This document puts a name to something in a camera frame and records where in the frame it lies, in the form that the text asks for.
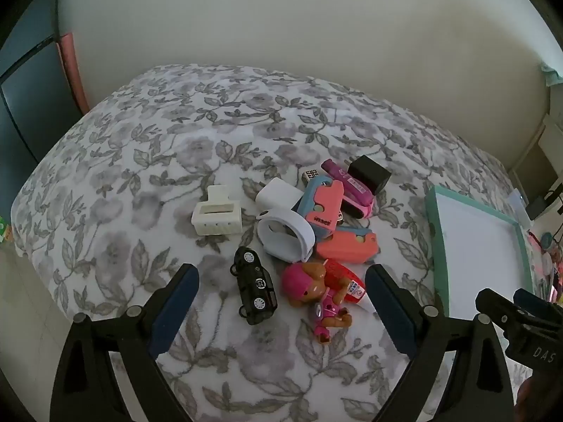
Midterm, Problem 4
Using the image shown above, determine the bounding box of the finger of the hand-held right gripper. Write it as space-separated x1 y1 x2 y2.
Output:
514 289 563 318
476 288 529 339

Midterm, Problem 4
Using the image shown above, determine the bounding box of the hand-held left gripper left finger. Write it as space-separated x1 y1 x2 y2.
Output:
50 264 201 422

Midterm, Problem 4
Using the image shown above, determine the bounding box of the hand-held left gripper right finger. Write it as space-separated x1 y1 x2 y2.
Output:
365 264 515 422

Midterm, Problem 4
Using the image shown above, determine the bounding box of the red glue tube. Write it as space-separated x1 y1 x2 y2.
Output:
325 260 374 313

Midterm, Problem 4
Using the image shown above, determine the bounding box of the teal-rimmed white tray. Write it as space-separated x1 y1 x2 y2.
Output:
424 185 535 317

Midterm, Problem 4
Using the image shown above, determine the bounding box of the black clip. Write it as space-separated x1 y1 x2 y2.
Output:
229 246 279 326

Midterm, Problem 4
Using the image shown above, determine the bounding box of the doll with pink hat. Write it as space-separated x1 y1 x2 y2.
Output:
281 261 353 344

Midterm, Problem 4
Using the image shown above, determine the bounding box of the white hair claw clip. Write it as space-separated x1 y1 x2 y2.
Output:
191 185 243 236

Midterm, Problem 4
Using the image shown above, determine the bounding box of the pink silicone wristband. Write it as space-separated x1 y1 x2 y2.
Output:
341 185 374 219

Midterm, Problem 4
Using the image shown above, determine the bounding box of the pink and blue printed toy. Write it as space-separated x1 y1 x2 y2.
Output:
290 179 344 229

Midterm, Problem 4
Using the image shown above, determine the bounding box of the purple lighter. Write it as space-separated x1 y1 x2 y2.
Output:
321 159 370 203

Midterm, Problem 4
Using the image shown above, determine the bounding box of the white charger block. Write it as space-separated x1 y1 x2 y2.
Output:
255 178 302 212

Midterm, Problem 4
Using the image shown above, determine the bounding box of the pile of colourful trinkets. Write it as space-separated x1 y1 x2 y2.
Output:
528 229 563 304

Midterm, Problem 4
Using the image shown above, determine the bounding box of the black box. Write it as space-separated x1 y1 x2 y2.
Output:
526 197 548 220

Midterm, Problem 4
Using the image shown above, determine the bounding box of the white device with light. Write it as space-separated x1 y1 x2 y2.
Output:
508 188 531 229

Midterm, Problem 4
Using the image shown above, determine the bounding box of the black charger cube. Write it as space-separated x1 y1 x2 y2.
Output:
347 155 392 195

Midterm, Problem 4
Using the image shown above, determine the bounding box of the white cabinet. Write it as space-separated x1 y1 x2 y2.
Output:
539 114 563 174

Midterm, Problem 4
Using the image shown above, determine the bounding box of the grey floral bed blanket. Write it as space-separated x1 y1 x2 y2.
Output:
11 64 535 422

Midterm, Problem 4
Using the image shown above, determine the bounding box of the dark wardrobe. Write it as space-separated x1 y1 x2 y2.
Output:
0 0 84 163

